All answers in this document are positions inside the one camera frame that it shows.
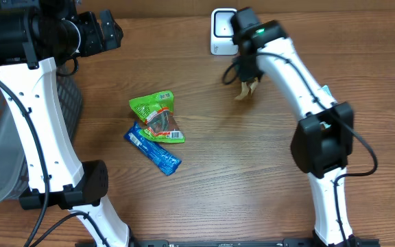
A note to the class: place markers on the beige nut snack pouch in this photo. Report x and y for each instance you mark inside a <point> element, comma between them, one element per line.
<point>247,88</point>

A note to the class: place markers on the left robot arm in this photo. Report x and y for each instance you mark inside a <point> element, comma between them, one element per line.
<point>36,37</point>

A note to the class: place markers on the blue snack bar wrapper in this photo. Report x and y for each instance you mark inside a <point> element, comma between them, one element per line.
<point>166,162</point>

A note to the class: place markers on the grey plastic basket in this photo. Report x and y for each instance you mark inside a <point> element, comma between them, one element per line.
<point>54,105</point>

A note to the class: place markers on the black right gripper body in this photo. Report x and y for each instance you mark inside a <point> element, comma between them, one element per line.
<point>246,66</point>

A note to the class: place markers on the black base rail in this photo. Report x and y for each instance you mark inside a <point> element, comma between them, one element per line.
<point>289,242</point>

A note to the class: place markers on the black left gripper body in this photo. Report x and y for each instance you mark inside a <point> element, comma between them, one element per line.
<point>91,35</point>

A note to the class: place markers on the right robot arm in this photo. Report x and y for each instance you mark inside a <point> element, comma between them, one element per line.
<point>322,141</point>

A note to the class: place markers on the green snack pouch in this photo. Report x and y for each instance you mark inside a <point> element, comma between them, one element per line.
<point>156,112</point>

